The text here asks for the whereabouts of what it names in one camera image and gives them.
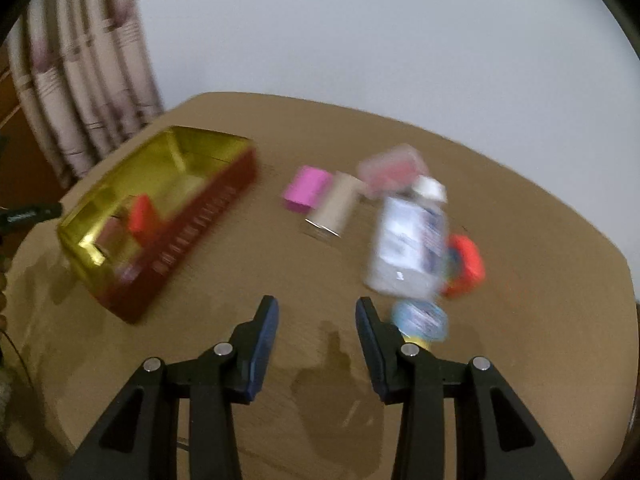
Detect red rounded plastic case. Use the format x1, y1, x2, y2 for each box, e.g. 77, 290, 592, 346
442, 234, 486, 298

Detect gold ribbed rectangular box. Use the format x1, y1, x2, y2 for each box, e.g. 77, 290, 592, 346
305, 172, 364, 240

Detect pink rectangular block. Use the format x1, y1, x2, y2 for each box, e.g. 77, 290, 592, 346
282, 166, 333, 214

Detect beige patterned curtain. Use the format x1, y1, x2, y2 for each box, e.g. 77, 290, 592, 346
8, 0, 164, 188

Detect small clear case red contents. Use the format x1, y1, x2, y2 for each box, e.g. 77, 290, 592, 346
357, 144, 428, 200

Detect clear plastic labelled box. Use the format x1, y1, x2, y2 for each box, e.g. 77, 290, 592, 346
364, 197, 448, 301

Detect yellow striped cube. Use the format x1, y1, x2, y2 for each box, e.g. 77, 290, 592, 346
410, 338, 432, 351

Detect black cable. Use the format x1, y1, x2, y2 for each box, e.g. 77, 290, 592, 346
0, 328, 39, 401

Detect red gold toffee tin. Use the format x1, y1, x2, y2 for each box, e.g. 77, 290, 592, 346
58, 126, 258, 324

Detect brown wooden door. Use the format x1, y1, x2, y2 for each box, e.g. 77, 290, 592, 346
0, 44, 64, 208

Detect small tan block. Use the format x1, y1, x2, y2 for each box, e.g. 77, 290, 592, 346
94, 216, 130, 260

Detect blue cartoon tin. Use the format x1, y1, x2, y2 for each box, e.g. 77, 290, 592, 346
392, 299, 449, 342

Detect white cube block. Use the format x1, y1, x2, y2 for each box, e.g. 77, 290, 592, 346
411, 176, 448, 207

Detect red rectangular block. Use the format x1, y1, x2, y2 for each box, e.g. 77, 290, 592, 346
128, 194, 164, 247

